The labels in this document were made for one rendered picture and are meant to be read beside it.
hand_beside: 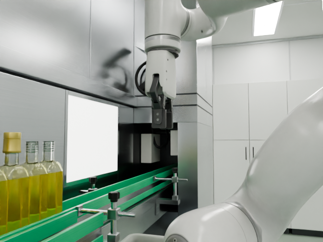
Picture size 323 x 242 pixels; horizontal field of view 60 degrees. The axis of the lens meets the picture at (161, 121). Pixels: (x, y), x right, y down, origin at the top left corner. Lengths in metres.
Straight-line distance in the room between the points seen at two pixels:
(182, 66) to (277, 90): 2.87
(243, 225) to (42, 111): 0.68
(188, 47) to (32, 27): 0.89
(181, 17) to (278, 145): 0.39
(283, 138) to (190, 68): 1.20
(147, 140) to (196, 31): 1.12
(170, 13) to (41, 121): 0.52
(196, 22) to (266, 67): 4.17
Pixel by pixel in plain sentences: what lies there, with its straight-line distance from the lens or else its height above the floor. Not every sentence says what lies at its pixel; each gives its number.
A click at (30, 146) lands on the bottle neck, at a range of 0.71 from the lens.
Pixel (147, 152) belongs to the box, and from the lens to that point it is 1.73.
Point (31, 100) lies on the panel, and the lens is 0.91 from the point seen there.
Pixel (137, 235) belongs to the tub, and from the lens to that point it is 0.98.
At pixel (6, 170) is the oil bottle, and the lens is 0.66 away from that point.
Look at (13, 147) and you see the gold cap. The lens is 0.67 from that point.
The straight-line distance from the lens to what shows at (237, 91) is 4.32.
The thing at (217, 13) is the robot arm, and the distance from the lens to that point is 0.57.
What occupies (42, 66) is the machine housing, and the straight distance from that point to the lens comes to 0.97.
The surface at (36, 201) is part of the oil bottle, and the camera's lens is 0.71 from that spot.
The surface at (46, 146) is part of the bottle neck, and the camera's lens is 0.76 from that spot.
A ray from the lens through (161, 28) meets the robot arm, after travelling 0.64.
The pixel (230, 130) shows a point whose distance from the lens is 4.27.
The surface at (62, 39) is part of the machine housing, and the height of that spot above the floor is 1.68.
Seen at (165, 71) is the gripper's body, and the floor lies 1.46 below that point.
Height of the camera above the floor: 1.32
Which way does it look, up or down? 4 degrees up
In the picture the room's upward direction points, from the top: straight up
